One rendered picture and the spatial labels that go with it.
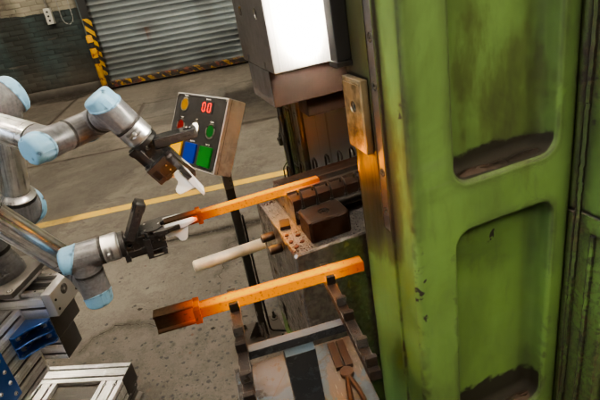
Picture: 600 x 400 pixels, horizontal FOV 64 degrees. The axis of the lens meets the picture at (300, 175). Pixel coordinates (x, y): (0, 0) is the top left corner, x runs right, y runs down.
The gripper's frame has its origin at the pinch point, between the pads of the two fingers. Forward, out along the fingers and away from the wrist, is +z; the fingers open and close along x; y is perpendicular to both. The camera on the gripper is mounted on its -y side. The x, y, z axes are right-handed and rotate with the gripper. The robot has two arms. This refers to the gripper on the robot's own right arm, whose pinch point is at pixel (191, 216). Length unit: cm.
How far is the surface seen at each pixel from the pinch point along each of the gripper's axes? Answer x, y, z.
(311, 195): 6.9, 1.0, 33.6
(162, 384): -53, 101, -29
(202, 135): -50, -7, 13
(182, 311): 39.0, 1.4, -8.0
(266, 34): 12, -46, 27
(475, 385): 42, 56, 62
